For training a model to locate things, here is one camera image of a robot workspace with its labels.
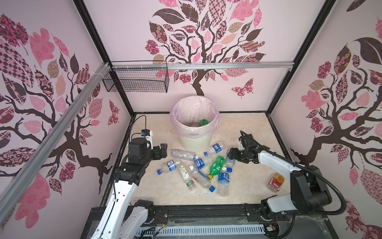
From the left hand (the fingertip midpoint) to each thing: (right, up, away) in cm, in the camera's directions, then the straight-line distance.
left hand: (159, 148), depth 74 cm
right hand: (+42, -6, +16) cm, 45 cm away
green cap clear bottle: (+13, -16, +8) cm, 22 cm away
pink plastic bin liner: (+13, +20, +22) cm, 32 cm away
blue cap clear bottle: (+23, -21, +10) cm, 33 cm away
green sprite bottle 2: (+24, +14, +24) cm, 36 cm away
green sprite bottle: (+31, -13, +11) cm, 35 cm away
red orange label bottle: (+62, -19, +3) cm, 65 cm away
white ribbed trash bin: (+19, -1, +13) cm, 23 cm away
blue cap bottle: (+4, -12, +11) cm, 17 cm away
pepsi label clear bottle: (+32, -3, +20) cm, 38 cm away
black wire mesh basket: (-18, +44, +20) cm, 51 cm away
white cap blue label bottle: (+35, -21, +8) cm, 41 cm away
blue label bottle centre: (+21, -11, +11) cm, 27 cm away
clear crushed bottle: (+12, -7, +16) cm, 21 cm away
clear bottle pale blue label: (+40, -10, +13) cm, 43 cm away
